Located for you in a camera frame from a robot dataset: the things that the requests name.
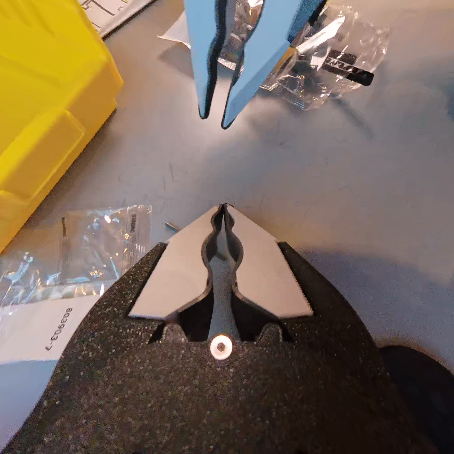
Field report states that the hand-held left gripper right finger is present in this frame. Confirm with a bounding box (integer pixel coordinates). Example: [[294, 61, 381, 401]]
[[224, 205, 313, 327]]

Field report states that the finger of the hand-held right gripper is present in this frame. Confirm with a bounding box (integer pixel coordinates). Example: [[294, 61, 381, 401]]
[[184, 0, 230, 120], [221, 0, 313, 130]]

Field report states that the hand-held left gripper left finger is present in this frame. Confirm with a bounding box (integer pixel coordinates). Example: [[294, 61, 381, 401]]
[[129, 205, 223, 327]]

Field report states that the clear bag of bricks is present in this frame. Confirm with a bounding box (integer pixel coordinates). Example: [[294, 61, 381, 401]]
[[158, 0, 392, 112]]

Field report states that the small clear bag white label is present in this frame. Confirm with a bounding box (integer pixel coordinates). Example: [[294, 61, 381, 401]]
[[0, 205, 154, 364]]

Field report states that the yellow storage bin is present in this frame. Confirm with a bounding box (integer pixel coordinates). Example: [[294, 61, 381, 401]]
[[0, 0, 124, 254]]

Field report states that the grey desk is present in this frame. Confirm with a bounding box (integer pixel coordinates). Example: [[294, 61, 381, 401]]
[[0, 0, 454, 426]]

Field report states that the white printed sheet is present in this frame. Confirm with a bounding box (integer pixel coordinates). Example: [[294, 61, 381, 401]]
[[77, 0, 158, 38]]

